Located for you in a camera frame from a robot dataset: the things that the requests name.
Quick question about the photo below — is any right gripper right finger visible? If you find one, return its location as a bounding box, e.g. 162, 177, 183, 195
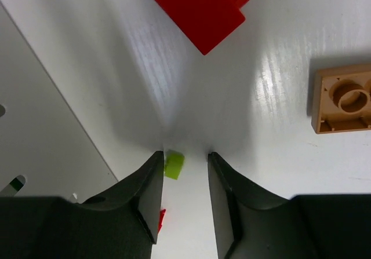
208, 152, 370, 258

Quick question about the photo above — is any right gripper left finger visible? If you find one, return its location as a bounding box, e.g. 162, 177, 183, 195
1, 151, 164, 258

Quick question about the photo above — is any tiny lime lego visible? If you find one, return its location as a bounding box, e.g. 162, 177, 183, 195
164, 152, 185, 180

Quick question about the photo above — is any small red lego tile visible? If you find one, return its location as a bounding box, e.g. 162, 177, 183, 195
158, 209, 166, 233

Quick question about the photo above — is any white two-compartment container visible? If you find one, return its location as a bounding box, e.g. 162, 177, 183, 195
1, 10, 116, 202

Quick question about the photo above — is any red long lego brick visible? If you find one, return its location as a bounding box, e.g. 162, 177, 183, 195
154, 0, 249, 55

